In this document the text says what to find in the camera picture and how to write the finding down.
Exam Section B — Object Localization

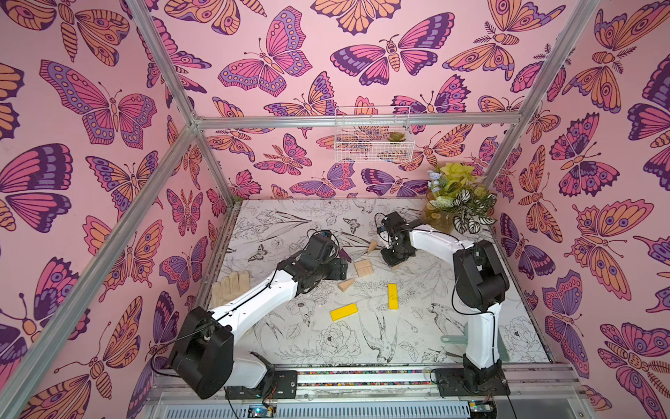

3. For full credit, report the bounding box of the natural wooden rectangular block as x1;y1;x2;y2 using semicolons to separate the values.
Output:
353;260;373;272

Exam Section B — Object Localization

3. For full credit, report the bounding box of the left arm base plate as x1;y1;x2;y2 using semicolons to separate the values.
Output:
225;370;298;402

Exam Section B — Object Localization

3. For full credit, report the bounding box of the short yellow block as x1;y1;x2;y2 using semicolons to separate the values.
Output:
387;284;399;310

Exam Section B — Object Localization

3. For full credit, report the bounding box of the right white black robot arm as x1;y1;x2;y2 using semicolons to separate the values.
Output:
377;211;509;381

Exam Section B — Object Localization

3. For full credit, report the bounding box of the aluminium frame structure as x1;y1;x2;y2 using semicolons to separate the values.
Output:
0;0;603;419

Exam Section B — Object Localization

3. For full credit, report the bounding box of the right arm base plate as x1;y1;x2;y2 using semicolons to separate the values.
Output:
431;366;511;397

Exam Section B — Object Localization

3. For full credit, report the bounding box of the long yellow block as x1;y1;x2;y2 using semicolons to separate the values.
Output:
330;303;359;321

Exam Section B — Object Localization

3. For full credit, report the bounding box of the white wire basket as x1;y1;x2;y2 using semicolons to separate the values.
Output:
333;106;415;165

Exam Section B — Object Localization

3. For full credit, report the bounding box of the teal dustpan brush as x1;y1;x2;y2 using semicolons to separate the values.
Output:
441;332;511;362

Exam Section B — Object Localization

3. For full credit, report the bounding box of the beige work glove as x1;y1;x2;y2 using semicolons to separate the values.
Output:
209;271;251;308

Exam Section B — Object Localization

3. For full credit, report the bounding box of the wooden triangle block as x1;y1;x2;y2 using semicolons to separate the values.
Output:
338;279;356;293
366;239;378;254

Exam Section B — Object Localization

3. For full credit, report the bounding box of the potted plant amber vase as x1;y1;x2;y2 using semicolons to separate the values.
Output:
425;162;497;234

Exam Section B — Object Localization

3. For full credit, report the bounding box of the purple triangular block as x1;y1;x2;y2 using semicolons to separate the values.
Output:
340;249;352;263

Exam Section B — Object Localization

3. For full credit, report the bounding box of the front aluminium rail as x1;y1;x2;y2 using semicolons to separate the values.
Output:
140;363;597;418

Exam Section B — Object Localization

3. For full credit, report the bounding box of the small succulent in basket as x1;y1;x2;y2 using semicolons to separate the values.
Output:
387;132;406;142

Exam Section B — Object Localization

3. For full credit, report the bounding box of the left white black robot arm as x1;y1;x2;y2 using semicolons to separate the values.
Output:
169;230;347;400

